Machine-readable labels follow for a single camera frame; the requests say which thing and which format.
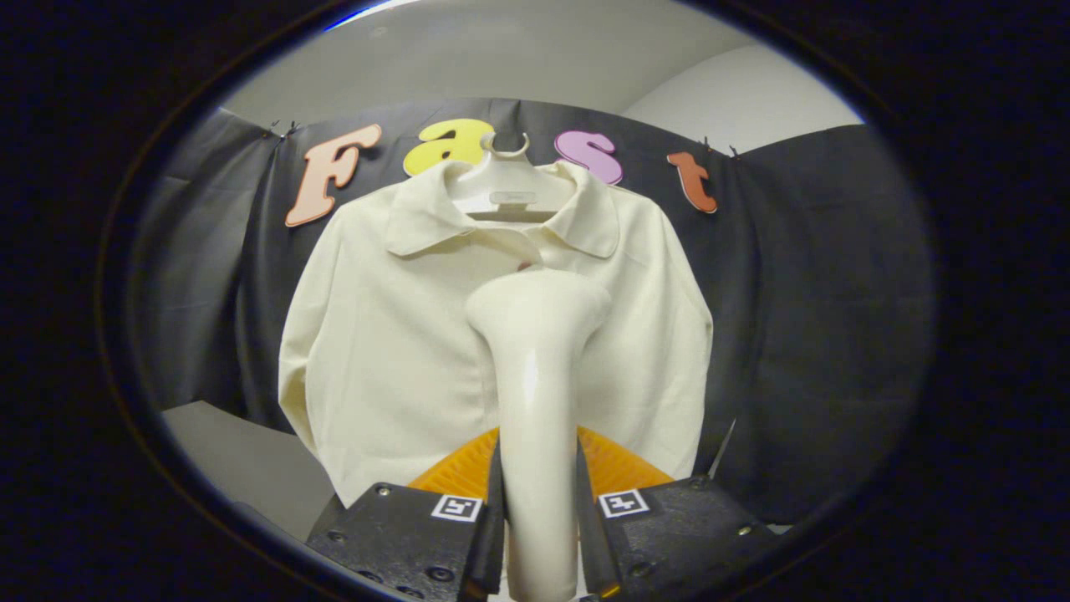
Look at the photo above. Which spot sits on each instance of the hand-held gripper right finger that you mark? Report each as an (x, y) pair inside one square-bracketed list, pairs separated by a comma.
[(685, 535)]

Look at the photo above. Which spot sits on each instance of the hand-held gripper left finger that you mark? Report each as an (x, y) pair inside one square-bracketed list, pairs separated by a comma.
[(401, 535)]

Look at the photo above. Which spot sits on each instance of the white garment steamer wand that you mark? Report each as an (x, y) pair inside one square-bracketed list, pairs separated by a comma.
[(535, 418)]

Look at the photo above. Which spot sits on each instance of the cream button shirt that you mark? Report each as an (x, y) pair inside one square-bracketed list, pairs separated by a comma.
[(384, 351)]

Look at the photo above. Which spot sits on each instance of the thin grey stand pole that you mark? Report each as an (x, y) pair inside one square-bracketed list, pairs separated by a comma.
[(723, 447)]

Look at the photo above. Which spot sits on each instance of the grey drawer cabinet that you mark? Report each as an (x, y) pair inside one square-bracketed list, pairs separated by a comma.
[(251, 468)]

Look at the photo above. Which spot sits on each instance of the black backdrop cloth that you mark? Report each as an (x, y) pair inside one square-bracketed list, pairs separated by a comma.
[(836, 334)]

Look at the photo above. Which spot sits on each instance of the white plastic hanger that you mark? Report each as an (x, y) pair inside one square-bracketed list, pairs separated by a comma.
[(512, 188)]

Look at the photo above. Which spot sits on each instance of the black cloth clip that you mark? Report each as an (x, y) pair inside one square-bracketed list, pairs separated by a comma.
[(284, 129), (720, 148)]

